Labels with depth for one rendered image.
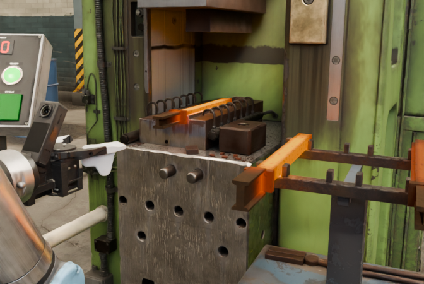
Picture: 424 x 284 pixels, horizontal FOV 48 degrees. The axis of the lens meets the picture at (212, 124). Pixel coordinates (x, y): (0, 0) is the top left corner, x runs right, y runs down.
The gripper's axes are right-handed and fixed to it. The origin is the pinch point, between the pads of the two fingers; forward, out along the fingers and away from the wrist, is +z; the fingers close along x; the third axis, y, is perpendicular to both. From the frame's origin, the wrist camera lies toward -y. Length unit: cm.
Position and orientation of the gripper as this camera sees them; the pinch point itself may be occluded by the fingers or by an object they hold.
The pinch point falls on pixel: (96, 139)
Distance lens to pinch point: 97.4
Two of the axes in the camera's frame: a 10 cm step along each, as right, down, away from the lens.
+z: 4.4, -1.6, 8.8
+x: 9.0, 0.9, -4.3
